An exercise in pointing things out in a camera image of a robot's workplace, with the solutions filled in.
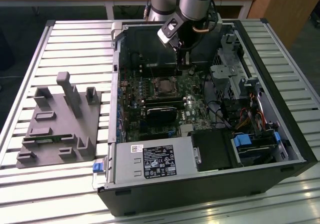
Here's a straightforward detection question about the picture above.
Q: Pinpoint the silver CPU chip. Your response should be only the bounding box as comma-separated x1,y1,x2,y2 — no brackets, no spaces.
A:
159,80,175,93

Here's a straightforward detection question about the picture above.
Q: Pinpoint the CPU socket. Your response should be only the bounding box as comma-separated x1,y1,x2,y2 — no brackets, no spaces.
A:
151,75,180,98

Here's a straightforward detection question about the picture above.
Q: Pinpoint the black RAM slot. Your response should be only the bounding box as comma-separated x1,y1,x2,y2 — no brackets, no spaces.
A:
144,96,185,104
144,100,186,109

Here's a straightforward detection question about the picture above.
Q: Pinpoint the black bay cover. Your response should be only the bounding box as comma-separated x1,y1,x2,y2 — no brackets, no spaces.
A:
190,130,241,173

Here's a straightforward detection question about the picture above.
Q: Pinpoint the perforated metal drive cage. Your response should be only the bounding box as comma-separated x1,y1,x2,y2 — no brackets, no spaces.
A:
209,33,258,101

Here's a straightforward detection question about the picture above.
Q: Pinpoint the grey case latch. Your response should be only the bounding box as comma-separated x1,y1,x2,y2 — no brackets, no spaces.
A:
110,21,129,42

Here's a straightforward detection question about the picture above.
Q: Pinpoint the green motherboard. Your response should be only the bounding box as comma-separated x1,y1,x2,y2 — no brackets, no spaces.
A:
116,68,222,144

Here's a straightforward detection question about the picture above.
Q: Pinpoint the black graphics card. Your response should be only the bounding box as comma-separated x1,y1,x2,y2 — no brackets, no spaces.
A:
145,105,179,124

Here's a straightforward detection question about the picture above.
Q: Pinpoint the silver finned heat sink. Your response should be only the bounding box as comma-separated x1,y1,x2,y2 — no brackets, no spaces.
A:
179,123,195,137

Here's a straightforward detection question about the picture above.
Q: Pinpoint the wooden cabinet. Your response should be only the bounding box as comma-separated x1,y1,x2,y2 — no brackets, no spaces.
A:
261,0,320,50

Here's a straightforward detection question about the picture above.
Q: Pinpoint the hard disk in blue carrier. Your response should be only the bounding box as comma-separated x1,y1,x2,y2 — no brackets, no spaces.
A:
231,133,285,165

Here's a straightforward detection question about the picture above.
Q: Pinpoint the grey power supply unit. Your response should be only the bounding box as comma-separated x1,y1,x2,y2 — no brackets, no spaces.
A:
104,136,202,185

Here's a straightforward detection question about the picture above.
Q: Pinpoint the grey parts rack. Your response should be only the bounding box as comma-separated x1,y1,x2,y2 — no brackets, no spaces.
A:
15,71,103,169

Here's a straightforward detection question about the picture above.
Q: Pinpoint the black PC case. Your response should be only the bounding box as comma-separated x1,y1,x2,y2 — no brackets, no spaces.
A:
96,18,319,217

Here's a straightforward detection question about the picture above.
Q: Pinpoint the green RAM stick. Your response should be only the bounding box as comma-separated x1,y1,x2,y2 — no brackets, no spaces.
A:
23,135,75,145

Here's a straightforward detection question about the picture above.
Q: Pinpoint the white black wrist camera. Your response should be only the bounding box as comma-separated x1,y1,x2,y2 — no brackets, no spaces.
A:
156,18,182,51

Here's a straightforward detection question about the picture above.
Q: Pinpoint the orange yellow wire bundle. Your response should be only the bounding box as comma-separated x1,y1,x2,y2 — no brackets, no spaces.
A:
234,109,266,131

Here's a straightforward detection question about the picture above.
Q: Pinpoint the blue plastic handle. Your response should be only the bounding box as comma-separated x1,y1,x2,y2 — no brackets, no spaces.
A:
91,160,105,174

